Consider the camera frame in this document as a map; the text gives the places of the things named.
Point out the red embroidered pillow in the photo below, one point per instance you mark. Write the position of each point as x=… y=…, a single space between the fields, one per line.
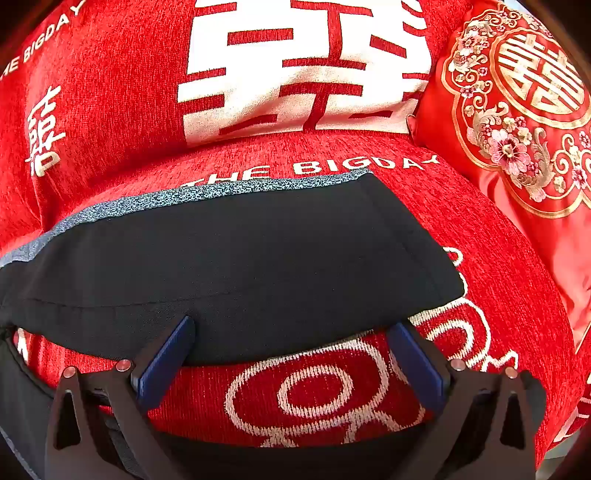
x=517 y=115

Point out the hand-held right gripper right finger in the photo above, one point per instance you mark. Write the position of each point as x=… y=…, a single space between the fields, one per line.
x=415 y=364

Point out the black pants with grey waistband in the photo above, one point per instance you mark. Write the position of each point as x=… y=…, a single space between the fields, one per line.
x=240 y=263

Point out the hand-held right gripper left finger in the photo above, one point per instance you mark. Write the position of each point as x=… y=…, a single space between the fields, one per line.
x=167 y=364

